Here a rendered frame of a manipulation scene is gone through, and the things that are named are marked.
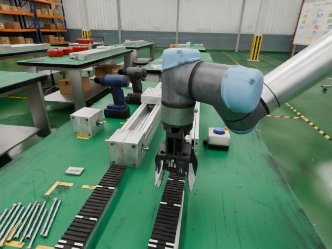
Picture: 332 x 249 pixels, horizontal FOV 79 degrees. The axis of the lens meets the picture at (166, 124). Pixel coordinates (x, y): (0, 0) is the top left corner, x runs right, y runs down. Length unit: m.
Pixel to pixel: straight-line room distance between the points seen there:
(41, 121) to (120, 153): 1.90
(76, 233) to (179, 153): 0.27
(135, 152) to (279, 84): 0.44
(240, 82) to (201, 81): 0.07
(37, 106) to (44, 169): 1.73
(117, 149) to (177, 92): 0.35
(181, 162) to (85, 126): 0.54
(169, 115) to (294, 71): 0.26
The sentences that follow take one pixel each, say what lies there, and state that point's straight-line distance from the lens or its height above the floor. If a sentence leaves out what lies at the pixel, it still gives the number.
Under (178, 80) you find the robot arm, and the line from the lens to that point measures 0.39.
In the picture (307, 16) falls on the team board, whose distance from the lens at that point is 6.94.
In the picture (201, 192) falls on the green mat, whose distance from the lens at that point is 0.62.
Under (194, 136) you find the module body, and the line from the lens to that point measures 0.72.
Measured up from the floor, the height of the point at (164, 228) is 0.81.
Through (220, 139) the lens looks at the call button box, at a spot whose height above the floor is 0.83.
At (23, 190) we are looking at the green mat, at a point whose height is 0.78.
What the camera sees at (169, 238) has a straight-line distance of 0.47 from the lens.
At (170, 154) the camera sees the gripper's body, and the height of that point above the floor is 0.96.
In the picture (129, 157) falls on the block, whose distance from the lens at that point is 0.68.
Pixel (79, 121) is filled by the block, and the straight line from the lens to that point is 0.91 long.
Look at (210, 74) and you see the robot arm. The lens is 0.36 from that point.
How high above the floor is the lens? 1.20
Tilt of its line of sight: 25 degrees down
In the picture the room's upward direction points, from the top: 2 degrees clockwise
